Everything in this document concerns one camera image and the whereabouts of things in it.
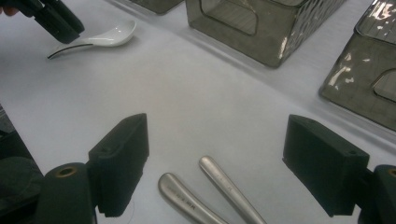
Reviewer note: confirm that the white ceramic spoon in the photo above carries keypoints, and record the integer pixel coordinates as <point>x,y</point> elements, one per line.
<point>115,34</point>

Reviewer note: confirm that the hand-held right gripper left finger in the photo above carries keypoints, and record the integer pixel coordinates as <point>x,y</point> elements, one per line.
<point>123,165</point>

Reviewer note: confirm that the silver metal cutlery piece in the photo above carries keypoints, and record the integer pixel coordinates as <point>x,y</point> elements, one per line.
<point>227,186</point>
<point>183,199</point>

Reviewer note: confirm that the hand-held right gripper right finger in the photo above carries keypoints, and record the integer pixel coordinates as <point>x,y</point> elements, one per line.
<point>323,165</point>

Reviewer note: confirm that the smoky clear plastic bin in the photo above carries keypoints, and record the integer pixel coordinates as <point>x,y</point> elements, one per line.
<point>271,43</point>
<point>158,6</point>
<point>355,84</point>

